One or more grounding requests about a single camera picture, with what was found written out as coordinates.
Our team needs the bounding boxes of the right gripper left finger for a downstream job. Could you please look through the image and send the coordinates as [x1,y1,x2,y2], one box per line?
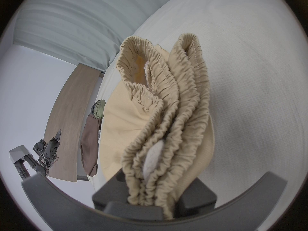
[92,168,130,212]

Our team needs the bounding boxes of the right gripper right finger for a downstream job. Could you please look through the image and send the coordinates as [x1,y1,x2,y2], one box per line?
[176,178,217,218]

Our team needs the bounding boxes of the beige shorts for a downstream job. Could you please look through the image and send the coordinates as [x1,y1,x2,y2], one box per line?
[98,33,215,220]

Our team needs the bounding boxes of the bed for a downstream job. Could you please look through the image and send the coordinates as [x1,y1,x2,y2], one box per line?
[44,0,308,210]

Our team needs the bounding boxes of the brown garment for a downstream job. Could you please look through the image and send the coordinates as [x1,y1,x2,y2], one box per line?
[80,113,101,177]

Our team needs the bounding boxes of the green garment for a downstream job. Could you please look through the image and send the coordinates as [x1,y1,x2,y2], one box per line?
[94,100,106,118]

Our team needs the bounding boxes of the pale grey-green curtain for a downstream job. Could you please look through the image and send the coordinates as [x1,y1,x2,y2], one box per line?
[13,0,177,70]

